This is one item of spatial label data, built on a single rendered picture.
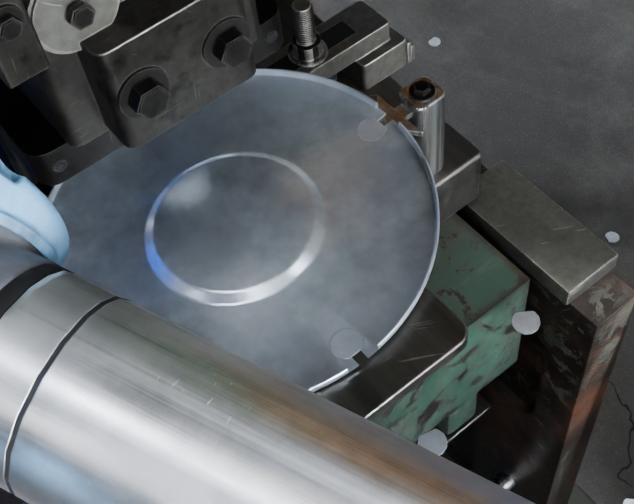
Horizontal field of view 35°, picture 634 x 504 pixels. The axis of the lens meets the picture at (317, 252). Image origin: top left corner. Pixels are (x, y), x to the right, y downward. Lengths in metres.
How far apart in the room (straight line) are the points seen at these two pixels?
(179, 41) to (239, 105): 0.20
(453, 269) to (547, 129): 0.98
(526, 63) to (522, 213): 1.04
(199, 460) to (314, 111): 0.49
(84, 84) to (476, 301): 0.38
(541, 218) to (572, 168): 0.87
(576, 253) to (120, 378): 0.60
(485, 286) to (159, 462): 0.56
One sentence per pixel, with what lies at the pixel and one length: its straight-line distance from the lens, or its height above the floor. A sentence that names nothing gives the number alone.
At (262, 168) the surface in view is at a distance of 0.73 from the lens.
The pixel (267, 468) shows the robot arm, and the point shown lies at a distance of 0.30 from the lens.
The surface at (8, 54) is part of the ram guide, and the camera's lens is 0.53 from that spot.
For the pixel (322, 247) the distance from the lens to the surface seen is 0.69.
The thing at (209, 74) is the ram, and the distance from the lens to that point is 0.63.
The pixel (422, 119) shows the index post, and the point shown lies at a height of 0.78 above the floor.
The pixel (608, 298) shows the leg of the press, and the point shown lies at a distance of 0.88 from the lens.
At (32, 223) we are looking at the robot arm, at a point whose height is 1.08.
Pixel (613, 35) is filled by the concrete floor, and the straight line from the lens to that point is 1.98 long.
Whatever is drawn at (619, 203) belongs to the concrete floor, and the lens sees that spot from 1.72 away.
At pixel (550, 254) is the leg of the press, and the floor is 0.64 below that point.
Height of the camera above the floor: 1.36
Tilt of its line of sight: 55 degrees down
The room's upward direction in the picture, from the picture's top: 9 degrees counter-clockwise
